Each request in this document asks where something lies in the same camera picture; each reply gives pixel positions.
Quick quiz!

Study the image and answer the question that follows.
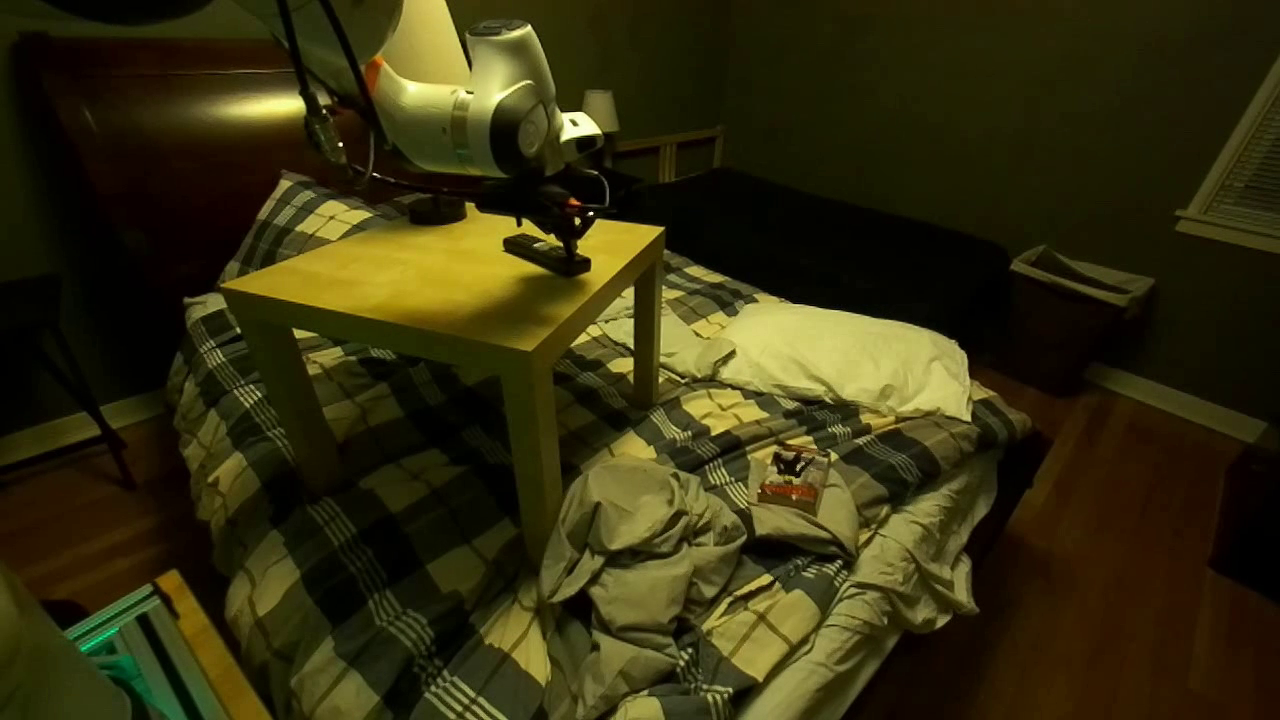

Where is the black remote controller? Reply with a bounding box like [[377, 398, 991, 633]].
[[499, 229, 597, 279]]

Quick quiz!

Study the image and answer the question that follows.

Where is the white window frame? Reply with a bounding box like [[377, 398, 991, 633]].
[[1172, 57, 1280, 258]]

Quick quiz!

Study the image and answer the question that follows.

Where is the grey robot base part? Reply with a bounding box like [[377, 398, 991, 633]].
[[0, 564, 135, 720]]

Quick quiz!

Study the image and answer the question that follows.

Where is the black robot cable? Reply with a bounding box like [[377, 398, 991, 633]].
[[269, 0, 392, 182]]

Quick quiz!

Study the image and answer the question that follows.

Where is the dark round object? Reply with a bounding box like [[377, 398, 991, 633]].
[[397, 189, 472, 229]]

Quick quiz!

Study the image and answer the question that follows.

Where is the brown storage basket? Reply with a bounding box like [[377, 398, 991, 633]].
[[1005, 240, 1160, 398]]

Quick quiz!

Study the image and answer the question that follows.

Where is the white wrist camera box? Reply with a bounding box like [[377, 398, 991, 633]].
[[547, 108, 608, 150]]

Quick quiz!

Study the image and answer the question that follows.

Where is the grey crumpled cloth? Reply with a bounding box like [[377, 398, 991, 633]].
[[535, 441, 871, 657]]

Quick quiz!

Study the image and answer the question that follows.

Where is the light wooden side table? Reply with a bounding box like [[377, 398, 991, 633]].
[[218, 198, 669, 567]]

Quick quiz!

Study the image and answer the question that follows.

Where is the dark chair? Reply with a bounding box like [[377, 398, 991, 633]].
[[0, 268, 139, 491]]

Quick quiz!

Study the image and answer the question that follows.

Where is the white shelf frame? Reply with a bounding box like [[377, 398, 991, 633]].
[[611, 122, 727, 189]]

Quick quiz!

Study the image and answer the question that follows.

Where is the white bed sheet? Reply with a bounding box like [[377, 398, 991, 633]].
[[736, 446, 1008, 720]]

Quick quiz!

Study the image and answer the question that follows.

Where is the small white table lamp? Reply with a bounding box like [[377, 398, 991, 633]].
[[582, 84, 623, 139]]

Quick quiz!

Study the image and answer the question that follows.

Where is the teal crate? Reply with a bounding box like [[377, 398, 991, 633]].
[[62, 567, 273, 720]]

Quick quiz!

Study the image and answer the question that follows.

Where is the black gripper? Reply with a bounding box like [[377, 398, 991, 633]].
[[467, 160, 608, 263]]

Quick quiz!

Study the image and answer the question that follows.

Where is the plaid checked duvet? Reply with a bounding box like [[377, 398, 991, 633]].
[[166, 167, 1040, 720]]

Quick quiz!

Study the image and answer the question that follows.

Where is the white pillow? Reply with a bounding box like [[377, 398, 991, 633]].
[[719, 298, 982, 424]]

